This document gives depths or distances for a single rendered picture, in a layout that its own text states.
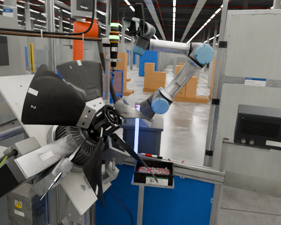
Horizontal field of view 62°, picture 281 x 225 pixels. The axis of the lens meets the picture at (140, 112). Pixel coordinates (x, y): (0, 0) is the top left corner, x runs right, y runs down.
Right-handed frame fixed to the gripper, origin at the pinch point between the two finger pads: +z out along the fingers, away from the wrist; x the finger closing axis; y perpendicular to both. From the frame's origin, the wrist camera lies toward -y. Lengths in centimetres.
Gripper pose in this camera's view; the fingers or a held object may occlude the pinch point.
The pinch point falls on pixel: (128, 18)
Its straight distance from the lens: 125.8
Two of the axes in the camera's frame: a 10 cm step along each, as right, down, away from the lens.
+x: -9.3, -1.3, 3.3
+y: -0.5, 9.7, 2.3
